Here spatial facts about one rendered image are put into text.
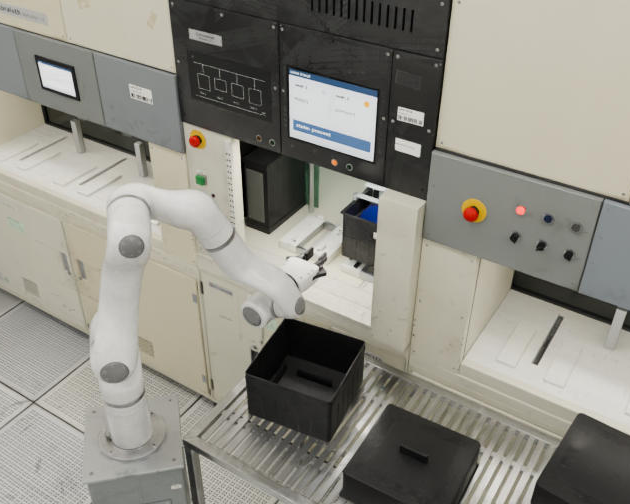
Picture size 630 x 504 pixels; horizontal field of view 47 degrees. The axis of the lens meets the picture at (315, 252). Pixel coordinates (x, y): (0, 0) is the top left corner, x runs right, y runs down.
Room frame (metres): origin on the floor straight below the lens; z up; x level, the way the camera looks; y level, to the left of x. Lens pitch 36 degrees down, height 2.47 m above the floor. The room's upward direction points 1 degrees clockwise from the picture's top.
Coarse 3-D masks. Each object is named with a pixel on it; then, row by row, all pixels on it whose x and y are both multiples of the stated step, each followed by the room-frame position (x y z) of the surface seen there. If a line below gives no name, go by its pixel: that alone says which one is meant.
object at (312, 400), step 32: (288, 320) 1.74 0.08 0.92; (288, 352) 1.74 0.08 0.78; (320, 352) 1.69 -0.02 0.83; (352, 352) 1.65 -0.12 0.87; (256, 384) 1.47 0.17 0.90; (288, 384) 1.60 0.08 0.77; (320, 384) 1.61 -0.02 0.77; (352, 384) 1.54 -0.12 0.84; (256, 416) 1.48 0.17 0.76; (288, 416) 1.43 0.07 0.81; (320, 416) 1.39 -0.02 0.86
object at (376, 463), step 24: (384, 432) 1.34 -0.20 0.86; (408, 432) 1.34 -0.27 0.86; (432, 432) 1.34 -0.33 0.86; (456, 432) 1.34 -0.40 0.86; (360, 456) 1.26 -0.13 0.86; (384, 456) 1.26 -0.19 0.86; (408, 456) 1.26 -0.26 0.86; (432, 456) 1.26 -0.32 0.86; (456, 456) 1.26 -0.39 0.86; (360, 480) 1.18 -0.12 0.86; (384, 480) 1.18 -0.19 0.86; (408, 480) 1.18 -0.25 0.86; (432, 480) 1.18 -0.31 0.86; (456, 480) 1.18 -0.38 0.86
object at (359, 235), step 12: (372, 192) 2.23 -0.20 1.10; (348, 204) 2.11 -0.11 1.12; (360, 204) 2.15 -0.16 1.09; (348, 216) 2.05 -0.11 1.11; (348, 228) 2.05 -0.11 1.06; (360, 228) 2.02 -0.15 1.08; (372, 228) 2.00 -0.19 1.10; (348, 240) 2.05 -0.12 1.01; (360, 240) 2.02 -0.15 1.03; (372, 240) 2.00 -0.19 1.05; (348, 252) 2.05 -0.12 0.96; (360, 252) 2.02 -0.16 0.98; (372, 252) 2.00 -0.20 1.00; (360, 264) 2.06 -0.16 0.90; (372, 264) 1.99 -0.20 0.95
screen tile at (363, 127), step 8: (336, 96) 1.85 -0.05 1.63; (344, 96) 1.84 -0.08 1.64; (352, 96) 1.82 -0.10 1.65; (336, 104) 1.85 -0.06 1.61; (344, 104) 1.83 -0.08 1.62; (352, 104) 1.82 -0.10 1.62; (360, 104) 1.81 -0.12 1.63; (360, 112) 1.81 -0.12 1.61; (368, 112) 1.79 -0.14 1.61; (336, 120) 1.85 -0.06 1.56; (344, 120) 1.83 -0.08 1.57; (352, 120) 1.82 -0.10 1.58; (360, 120) 1.81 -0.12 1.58; (368, 120) 1.79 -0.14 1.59; (344, 128) 1.83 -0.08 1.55; (352, 128) 1.82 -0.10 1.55; (360, 128) 1.81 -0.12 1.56; (368, 128) 1.79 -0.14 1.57; (368, 136) 1.79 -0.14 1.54
